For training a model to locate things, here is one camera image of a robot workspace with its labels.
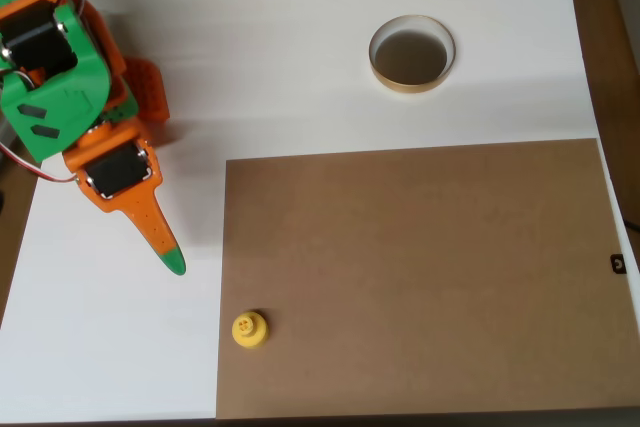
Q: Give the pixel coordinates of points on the yellow plastic knob object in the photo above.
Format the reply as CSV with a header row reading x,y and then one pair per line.
x,y
250,331

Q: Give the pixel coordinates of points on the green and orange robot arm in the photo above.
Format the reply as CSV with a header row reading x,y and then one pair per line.
x,y
55,107

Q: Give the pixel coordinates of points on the round shallow dish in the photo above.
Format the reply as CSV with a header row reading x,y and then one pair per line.
x,y
411,57

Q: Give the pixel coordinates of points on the large white sheet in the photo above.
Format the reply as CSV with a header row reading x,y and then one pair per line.
x,y
100,347

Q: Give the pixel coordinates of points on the brown fibreboard panel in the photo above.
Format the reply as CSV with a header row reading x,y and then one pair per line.
x,y
425,272

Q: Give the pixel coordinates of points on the small black clip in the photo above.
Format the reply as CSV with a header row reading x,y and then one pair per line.
x,y
618,264

